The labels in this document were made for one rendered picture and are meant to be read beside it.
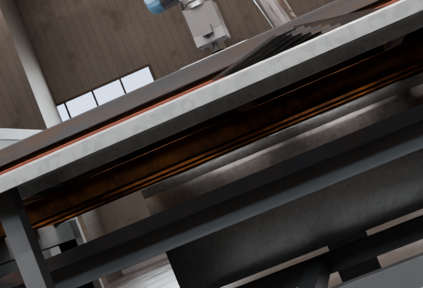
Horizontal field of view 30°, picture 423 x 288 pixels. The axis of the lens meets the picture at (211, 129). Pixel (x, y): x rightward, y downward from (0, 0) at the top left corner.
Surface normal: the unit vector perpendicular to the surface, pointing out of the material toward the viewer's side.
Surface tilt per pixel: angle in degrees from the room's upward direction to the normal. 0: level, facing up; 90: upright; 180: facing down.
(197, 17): 90
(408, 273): 90
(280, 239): 90
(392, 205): 90
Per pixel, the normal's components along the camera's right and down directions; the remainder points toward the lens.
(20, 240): -0.18, -0.02
